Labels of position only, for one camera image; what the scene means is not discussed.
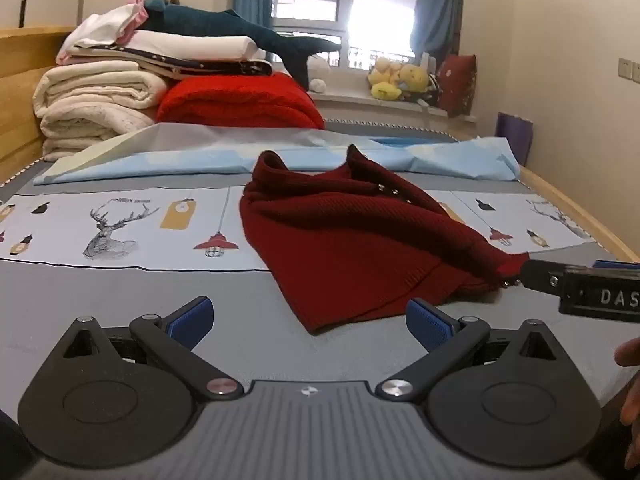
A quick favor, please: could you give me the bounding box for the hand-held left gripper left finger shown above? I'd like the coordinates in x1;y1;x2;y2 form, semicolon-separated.
62;296;244;401

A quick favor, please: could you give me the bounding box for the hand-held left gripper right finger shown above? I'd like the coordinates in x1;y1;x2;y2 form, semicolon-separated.
375;298;571;403

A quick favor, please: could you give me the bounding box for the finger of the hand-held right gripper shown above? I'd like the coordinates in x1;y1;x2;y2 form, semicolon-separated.
517;258;568;306

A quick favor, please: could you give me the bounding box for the dark red knit sweater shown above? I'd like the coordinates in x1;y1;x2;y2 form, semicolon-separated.
239;144;531;335

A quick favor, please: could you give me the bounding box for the person's right hand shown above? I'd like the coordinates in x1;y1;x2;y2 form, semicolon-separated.
614;337;640;471

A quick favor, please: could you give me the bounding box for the purple bag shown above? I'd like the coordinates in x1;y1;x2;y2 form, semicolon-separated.
495;111;535;167

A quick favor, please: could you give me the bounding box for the light blue sheet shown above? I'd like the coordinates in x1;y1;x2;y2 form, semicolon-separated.
32;124;522;186

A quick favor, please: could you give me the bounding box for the red cushion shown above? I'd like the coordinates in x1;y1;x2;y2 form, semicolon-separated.
437;53;478;118

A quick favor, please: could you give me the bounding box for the folded red blanket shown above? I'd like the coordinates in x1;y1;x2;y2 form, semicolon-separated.
156;72;326;131

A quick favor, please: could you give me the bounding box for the yellow duck plush toy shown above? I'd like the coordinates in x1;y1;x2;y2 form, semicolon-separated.
368;56;405;102

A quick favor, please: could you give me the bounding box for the folded cream quilt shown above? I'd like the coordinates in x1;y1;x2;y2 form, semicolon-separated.
32;61;168;162

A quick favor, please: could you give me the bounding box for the white folded bedding stack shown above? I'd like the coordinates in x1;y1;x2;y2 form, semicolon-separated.
70;42;275;81

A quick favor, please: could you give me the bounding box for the white patterned bed sheet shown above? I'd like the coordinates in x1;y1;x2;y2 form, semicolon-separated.
0;27;640;263

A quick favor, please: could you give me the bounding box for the folded white blanket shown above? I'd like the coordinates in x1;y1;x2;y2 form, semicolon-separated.
127;30;266;63

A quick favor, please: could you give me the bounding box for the white plush toy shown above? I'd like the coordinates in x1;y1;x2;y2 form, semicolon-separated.
304;55;332;93

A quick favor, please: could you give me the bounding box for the teal shark plush toy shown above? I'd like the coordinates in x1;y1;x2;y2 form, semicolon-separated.
142;0;343;90

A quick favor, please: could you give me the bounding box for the pink and white cloth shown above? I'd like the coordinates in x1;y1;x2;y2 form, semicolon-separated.
56;0;151;65

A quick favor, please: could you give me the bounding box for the window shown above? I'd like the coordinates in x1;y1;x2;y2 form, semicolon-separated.
270;0;426;68

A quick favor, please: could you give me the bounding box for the wall switch panel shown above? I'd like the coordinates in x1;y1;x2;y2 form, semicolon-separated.
618;56;640;84

